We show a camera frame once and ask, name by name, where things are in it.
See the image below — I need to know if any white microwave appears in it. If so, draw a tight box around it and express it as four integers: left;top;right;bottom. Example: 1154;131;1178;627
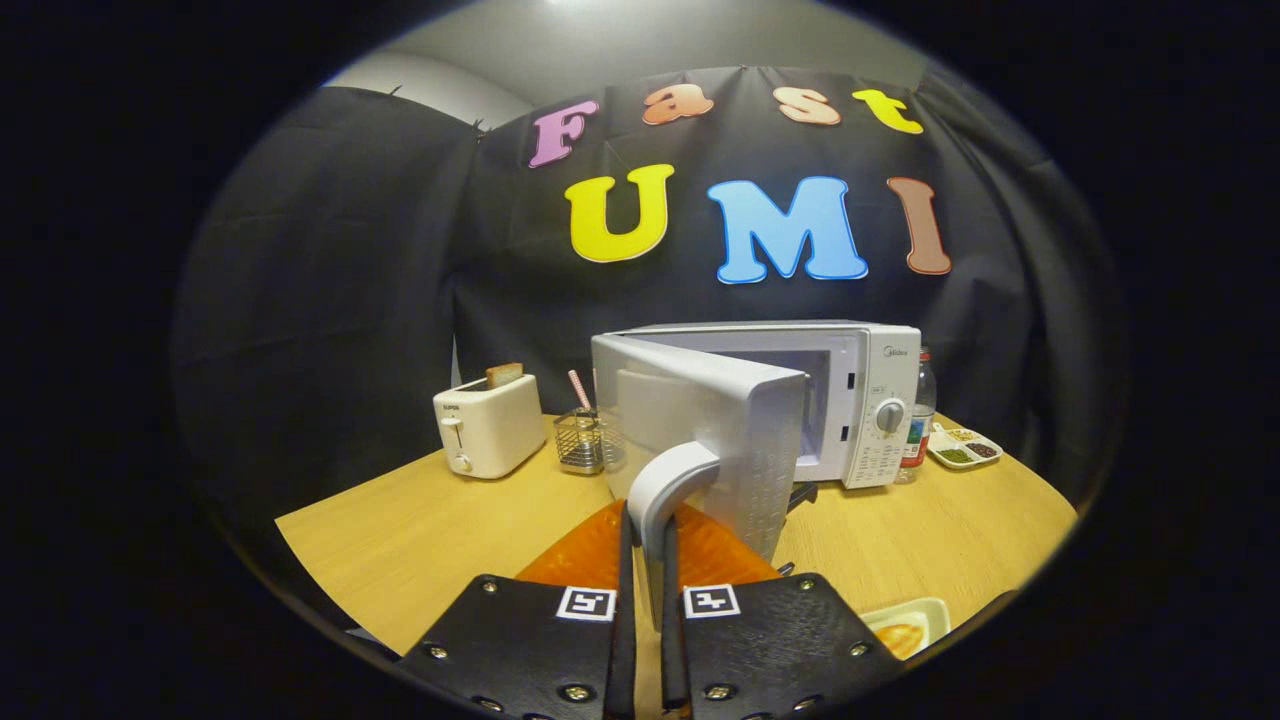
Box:
590;320;923;631

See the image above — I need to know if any white toaster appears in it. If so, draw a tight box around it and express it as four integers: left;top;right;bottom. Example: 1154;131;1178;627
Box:
432;373;548;481

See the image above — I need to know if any white divided dish of beans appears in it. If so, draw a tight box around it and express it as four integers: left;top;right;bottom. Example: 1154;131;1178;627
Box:
926;422;1004;471

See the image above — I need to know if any white rectangular tray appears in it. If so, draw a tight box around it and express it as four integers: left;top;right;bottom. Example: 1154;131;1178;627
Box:
860;597;951;661

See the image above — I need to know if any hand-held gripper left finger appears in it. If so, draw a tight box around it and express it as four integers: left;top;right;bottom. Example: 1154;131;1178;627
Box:
400;500;638;720

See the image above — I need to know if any black backdrop cloth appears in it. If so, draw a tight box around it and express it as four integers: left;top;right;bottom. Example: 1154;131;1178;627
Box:
170;65;1126;521

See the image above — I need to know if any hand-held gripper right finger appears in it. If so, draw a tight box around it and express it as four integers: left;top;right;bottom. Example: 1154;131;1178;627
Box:
660;505;906;720

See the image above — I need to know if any clear bottle with red label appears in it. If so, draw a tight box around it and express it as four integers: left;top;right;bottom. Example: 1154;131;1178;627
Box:
895;347;938;485

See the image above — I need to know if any wire utensil holder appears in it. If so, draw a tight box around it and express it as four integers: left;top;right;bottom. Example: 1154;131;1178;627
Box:
553;405;626;476

